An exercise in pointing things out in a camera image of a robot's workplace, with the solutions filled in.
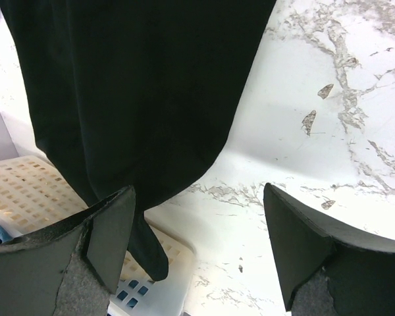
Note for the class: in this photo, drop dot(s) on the black t shirt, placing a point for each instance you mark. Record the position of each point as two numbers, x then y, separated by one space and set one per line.
134 93

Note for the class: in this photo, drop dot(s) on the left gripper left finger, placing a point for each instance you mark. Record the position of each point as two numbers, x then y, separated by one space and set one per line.
71 267

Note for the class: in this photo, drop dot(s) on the white laundry basket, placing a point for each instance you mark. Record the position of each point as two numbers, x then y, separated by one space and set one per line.
33 195

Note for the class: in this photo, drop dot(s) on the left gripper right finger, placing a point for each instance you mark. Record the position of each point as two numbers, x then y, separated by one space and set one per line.
325 266

